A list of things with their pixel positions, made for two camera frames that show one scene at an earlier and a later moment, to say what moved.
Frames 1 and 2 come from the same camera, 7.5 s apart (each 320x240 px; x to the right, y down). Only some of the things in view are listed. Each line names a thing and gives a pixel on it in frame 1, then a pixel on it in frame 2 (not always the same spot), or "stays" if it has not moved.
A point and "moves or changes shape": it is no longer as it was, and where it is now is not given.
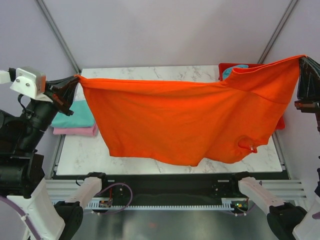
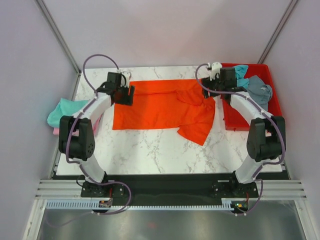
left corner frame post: [56, 32] stays
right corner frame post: [277, 31] stays
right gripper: [309, 84] → [208, 83]
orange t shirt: [193, 123] moves or changes shape
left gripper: [64, 99] → [128, 99]
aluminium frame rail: [68, 188] stays
